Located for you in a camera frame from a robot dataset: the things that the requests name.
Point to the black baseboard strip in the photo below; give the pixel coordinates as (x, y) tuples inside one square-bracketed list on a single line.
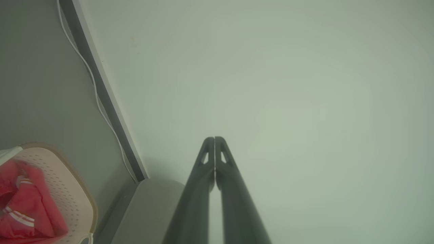
[(78, 34)]

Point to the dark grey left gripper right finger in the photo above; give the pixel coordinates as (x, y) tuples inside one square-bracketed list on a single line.
[(240, 210)]

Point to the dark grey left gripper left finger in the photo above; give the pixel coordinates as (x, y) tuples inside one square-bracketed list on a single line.
[(193, 210)]

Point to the cream perforated laundry basket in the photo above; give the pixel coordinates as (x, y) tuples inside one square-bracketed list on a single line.
[(64, 189)]

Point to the red cloth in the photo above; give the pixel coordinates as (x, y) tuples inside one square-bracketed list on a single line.
[(30, 203)]

